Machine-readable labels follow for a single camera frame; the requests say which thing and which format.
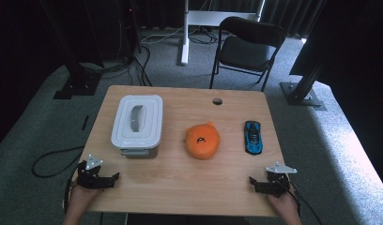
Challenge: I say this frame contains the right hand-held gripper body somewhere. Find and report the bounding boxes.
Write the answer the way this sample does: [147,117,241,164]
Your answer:
[266,161,298,198]

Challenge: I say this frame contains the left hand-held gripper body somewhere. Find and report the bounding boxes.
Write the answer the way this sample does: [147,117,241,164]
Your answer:
[76,154,103,190]

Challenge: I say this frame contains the clear storage box grey latches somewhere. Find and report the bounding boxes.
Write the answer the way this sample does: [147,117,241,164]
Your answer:
[118,144,160,159]

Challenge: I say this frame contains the blue toy car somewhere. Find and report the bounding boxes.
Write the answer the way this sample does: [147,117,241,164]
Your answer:
[244,120,262,155]

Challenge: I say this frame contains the white lidded plastic container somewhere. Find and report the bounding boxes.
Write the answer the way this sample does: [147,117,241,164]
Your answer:
[110,94,164,151]

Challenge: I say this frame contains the orange plush toy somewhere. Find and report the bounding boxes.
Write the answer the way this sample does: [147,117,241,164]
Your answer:
[183,121,222,160]

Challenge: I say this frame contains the person's left hand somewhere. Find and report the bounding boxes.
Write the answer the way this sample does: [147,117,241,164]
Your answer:
[67,186,103,209]

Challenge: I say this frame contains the person's right hand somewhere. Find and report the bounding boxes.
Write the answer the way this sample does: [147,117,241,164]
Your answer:
[268,188,299,217]

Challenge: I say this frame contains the black metal stand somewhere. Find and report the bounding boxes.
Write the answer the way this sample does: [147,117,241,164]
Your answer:
[279,0,328,112]
[38,0,103,100]

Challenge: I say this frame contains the black folding chair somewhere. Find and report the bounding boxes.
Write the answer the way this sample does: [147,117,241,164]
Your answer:
[208,16,287,93]

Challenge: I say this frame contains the dark equipment rack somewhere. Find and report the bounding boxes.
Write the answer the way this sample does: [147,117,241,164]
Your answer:
[85,0,142,64]

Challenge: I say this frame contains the right hand-held gripper cable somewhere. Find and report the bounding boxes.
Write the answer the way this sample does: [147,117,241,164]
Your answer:
[286,180,302,217]

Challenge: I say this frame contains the hand-held gripper cable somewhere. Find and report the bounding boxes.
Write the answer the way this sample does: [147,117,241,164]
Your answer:
[63,168,81,214]
[286,180,302,217]

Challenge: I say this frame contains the left hand-held gripper cable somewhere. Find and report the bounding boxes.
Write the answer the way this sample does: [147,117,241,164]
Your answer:
[63,168,81,214]

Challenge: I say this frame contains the thin black cable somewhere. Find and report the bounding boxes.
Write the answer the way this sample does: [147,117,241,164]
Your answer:
[297,191,324,225]

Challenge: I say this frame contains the black cable loop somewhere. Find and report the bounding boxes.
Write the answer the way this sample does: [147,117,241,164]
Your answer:
[31,144,85,179]

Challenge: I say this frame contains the bundle of black cables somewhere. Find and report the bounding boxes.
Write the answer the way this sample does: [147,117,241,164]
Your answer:
[80,45,153,87]

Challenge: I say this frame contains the white cable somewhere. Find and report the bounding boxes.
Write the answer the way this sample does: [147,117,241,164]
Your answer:
[141,26,185,45]

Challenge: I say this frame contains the white desk frame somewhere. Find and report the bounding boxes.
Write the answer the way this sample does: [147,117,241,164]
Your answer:
[179,0,266,66]

